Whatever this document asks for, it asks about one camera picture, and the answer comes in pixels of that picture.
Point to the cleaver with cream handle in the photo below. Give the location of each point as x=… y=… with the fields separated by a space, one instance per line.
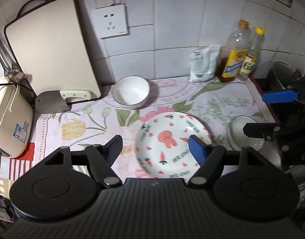
x=55 y=101

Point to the hanging metal ladle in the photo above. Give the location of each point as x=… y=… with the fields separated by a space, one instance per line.
x=11 y=68

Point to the yellow label cooking wine bottle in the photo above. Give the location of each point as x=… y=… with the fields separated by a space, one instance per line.
x=233 y=54

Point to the clear vinegar bottle yellow cap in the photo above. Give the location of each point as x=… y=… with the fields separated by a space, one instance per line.
x=253 y=51

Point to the red striped cloth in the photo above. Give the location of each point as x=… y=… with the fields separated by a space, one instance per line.
x=12 y=169

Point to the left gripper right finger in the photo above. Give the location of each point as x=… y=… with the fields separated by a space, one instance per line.
x=211 y=162

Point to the white wall socket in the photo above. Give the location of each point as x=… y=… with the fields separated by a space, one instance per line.
x=110 y=21

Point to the cream cutting board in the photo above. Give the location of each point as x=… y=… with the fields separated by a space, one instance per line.
x=48 y=44

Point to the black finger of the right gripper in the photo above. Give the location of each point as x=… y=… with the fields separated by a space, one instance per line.
x=260 y=130
x=283 y=96

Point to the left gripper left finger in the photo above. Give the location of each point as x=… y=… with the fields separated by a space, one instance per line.
x=101 y=158

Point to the pink bunny lovely bear plate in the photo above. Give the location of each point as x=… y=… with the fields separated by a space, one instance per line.
x=162 y=148

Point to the white ribbed bowl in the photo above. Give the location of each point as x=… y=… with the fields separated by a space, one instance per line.
x=236 y=137
x=131 y=92

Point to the white plastic seasoning bag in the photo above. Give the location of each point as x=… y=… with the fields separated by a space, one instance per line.
x=203 y=63

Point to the black wok with lid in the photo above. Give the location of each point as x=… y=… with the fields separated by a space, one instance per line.
x=281 y=75

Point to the floral table cloth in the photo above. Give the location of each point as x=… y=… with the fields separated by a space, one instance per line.
x=213 y=103

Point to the white rice cooker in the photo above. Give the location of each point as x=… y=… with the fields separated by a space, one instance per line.
x=16 y=118

